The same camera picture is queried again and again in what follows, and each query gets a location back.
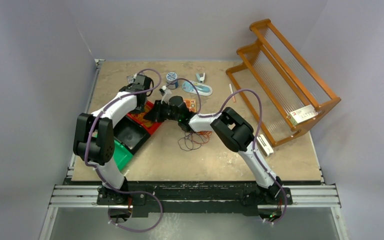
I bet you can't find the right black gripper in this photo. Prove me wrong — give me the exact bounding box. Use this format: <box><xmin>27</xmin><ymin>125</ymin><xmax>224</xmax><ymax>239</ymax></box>
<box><xmin>144</xmin><ymin>100</ymin><xmax>181</xmax><ymax>123</ymax></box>

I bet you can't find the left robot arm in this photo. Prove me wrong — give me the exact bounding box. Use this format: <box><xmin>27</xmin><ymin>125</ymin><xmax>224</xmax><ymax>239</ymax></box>
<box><xmin>73</xmin><ymin>74</ymin><xmax>156</xmax><ymax>205</ymax></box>

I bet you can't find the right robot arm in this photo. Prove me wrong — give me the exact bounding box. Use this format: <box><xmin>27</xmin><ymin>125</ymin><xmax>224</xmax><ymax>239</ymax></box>
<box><xmin>144</xmin><ymin>96</ymin><xmax>287</xmax><ymax>204</ymax></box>

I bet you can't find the marker pen pack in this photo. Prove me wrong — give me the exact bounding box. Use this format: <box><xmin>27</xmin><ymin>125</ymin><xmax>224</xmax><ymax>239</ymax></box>
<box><xmin>126</xmin><ymin>74</ymin><xmax>137</xmax><ymax>84</ymax></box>

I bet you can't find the red plastic bin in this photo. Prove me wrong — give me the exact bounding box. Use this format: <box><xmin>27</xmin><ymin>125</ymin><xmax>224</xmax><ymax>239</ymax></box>
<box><xmin>127</xmin><ymin>100</ymin><xmax>162</xmax><ymax>135</ymax></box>

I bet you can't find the black plastic bin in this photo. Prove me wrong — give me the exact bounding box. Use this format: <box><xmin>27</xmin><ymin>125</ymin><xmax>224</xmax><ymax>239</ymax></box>
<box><xmin>113</xmin><ymin>116</ymin><xmax>151</xmax><ymax>155</ymax></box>

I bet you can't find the small round tin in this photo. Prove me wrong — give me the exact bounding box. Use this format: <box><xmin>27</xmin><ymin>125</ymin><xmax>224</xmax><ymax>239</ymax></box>
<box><xmin>166</xmin><ymin>72</ymin><xmax>179</xmax><ymax>90</ymax></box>

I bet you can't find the orange spiral notebook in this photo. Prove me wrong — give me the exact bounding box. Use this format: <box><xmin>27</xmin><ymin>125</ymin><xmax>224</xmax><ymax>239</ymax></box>
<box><xmin>183</xmin><ymin>98</ymin><xmax>198</xmax><ymax>113</ymax></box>

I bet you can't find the green plastic bin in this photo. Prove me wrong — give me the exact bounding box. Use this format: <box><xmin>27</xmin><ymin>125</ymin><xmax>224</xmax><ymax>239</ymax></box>
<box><xmin>113</xmin><ymin>140</ymin><xmax>133</xmax><ymax>171</ymax></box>

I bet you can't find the blue correction tape package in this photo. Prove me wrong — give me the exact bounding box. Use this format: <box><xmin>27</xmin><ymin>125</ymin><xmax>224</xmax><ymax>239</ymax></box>
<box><xmin>181</xmin><ymin>81</ymin><xmax>213</xmax><ymax>97</ymax></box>

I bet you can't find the white orange pen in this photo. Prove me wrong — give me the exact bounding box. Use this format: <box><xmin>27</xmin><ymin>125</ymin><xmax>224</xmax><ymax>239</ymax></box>
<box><xmin>228</xmin><ymin>83</ymin><xmax>237</xmax><ymax>103</ymax></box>

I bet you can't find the white rectangular block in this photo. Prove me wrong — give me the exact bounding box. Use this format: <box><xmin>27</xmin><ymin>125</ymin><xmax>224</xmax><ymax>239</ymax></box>
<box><xmin>257</xmin><ymin>134</ymin><xmax>274</xmax><ymax>157</ymax></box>

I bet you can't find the wooden rack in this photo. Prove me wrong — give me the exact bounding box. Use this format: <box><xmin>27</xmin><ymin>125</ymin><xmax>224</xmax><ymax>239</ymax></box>
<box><xmin>226</xmin><ymin>19</ymin><xmax>341</xmax><ymax>147</ymax></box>

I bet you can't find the white small box on rack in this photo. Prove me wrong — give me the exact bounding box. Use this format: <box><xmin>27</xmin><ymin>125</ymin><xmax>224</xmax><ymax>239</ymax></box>
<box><xmin>287</xmin><ymin>105</ymin><xmax>318</xmax><ymax>126</ymax></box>

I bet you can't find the coiled yellow cable in bin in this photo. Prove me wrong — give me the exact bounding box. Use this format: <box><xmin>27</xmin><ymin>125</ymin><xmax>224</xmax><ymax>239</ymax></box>
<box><xmin>138</xmin><ymin>112</ymin><xmax>160</xmax><ymax>130</ymax></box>

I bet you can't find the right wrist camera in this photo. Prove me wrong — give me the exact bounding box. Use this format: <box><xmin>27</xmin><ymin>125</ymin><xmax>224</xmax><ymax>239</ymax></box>
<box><xmin>159</xmin><ymin>85</ymin><xmax>173</xmax><ymax>105</ymax></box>

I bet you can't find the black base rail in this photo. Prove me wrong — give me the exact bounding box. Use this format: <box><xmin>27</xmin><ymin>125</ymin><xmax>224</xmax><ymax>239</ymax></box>
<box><xmin>62</xmin><ymin>178</ymin><xmax>299</xmax><ymax>219</ymax></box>

